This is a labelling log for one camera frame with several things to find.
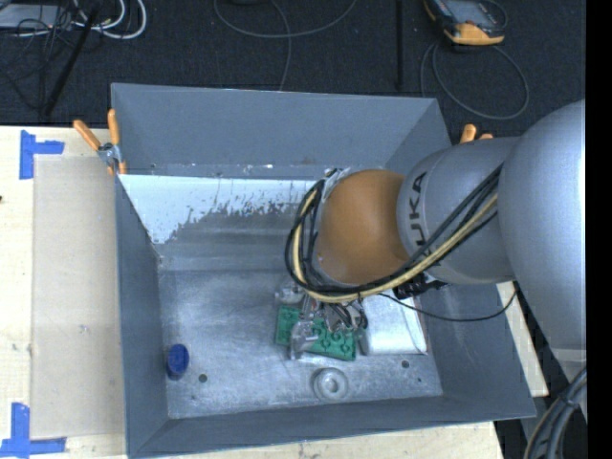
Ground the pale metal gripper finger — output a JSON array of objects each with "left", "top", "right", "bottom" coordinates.
[{"left": 288, "top": 320, "right": 319, "bottom": 361}]

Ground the dark green flat block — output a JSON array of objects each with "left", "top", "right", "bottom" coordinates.
[{"left": 273, "top": 303, "right": 360, "bottom": 362}]

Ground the clear round glass thing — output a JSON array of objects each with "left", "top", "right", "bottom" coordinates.
[{"left": 273, "top": 279, "right": 303, "bottom": 306}]

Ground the white flat box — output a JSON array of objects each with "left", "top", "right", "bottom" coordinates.
[{"left": 361, "top": 292, "right": 429, "bottom": 357}]

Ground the grey metal bin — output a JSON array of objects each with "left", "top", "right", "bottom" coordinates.
[{"left": 109, "top": 82, "right": 537, "bottom": 459}]

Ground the small blue cylinder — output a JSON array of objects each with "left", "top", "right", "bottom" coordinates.
[{"left": 165, "top": 343, "right": 191, "bottom": 381}]

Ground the pale flat board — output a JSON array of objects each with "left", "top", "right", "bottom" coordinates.
[{"left": 29, "top": 154, "right": 126, "bottom": 440}]

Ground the grey round ring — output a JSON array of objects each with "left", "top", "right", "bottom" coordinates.
[{"left": 311, "top": 367, "right": 350, "bottom": 401}]

